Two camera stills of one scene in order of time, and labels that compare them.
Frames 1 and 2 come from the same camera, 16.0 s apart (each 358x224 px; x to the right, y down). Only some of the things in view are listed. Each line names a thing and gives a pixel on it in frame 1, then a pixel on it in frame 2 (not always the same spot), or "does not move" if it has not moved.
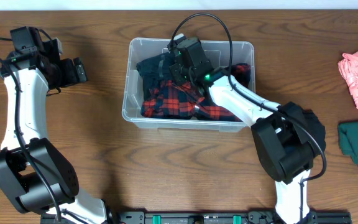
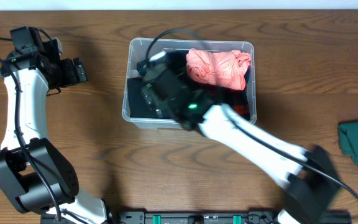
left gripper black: [69, 76] does not move
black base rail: [209, 217] does not move
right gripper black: [175, 70] -> [153, 97]
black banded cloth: [314, 127] -> [138, 107]
